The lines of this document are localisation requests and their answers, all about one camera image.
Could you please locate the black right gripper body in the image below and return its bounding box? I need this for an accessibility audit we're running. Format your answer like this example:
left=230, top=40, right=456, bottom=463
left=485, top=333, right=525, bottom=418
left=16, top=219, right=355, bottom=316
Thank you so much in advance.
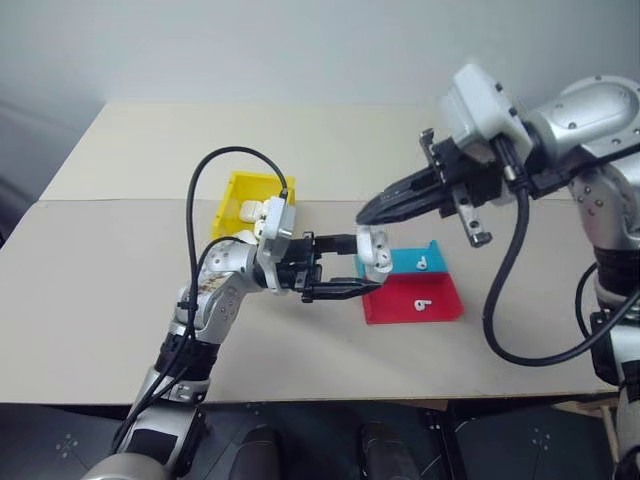
left=418, top=128, right=524, bottom=249

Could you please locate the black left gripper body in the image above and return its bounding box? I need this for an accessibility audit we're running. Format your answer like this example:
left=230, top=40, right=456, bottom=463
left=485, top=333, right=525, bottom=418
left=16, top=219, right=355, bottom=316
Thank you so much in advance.
left=272, top=230, right=324, bottom=305

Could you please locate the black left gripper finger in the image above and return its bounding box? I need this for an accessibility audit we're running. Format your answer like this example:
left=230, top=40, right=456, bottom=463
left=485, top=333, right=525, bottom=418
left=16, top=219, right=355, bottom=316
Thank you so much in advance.
left=312, top=232, right=360, bottom=257
left=301, top=276, right=384, bottom=305

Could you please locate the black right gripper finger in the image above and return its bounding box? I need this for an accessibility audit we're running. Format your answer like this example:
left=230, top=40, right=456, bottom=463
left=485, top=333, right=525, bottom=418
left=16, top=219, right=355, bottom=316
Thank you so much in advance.
left=358, top=187, right=452, bottom=227
left=356, top=167, right=445, bottom=222

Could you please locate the yellow plastic bin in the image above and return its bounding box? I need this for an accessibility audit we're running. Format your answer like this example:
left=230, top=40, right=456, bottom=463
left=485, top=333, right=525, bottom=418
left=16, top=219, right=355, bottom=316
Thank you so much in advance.
left=209, top=171, right=299, bottom=242

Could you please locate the red brick-pattern tray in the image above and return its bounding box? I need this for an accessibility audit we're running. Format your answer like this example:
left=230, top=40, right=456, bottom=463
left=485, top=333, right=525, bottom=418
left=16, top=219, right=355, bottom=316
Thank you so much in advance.
left=361, top=272, right=466, bottom=326

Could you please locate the teal brick-pattern tray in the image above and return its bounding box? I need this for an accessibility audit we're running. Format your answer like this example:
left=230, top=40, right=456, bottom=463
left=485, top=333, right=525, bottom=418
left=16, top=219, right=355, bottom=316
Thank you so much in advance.
left=353, top=239, right=450, bottom=276

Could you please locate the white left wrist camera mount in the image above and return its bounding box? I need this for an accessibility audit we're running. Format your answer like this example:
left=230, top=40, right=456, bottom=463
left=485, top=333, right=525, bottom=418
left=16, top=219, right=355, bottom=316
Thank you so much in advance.
left=253, top=196, right=300, bottom=291

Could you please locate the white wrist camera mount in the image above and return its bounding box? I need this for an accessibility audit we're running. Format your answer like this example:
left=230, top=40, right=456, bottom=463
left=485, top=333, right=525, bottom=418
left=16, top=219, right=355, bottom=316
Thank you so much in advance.
left=437, top=63, right=534, bottom=166
left=253, top=196, right=300, bottom=291

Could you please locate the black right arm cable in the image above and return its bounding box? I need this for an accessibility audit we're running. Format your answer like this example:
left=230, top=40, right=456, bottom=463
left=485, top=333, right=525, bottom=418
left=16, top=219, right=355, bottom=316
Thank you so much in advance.
left=482, top=149, right=640, bottom=369

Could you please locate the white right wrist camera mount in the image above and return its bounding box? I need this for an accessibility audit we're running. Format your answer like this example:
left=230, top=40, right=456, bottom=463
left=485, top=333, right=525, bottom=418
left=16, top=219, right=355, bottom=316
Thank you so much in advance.
left=437, top=63, right=534, bottom=166

